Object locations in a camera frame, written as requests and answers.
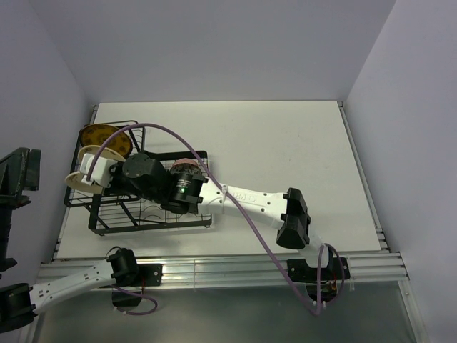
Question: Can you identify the cream plate with flowers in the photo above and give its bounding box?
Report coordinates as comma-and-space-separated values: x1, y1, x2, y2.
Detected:
78, 145, 126, 166

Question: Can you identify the patterned ceramic bowl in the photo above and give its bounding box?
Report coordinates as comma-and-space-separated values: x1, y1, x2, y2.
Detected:
170, 158, 202, 175

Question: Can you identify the cream plate with branch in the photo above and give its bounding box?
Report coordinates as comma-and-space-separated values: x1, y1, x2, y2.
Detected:
65, 171, 103, 194

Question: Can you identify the yellow black patterned plate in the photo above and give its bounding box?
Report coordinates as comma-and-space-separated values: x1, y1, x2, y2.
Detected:
79, 124, 133, 158

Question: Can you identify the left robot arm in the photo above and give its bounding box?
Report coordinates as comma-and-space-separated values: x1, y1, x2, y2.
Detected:
1, 147, 139, 333

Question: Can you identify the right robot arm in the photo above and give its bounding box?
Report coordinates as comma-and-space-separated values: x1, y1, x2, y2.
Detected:
104, 152, 334, 279

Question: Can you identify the black wire dish rack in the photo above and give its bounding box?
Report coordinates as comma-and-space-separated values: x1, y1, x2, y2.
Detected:
64, 121, 212, 236

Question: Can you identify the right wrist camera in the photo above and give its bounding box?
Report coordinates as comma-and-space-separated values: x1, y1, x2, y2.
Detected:
79, 154, 117, 188

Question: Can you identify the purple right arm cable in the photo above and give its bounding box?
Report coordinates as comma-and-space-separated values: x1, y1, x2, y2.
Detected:
85, 123, 346, 317

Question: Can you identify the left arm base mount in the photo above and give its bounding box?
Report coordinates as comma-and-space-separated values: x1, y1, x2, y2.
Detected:
111, 263, 163, 312

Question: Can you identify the aluminium table edge rail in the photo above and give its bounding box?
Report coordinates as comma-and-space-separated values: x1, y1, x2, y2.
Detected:
35, 249, 410, 292

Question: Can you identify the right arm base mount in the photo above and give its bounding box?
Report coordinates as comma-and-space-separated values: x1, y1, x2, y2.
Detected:
286, 257, 351, 302

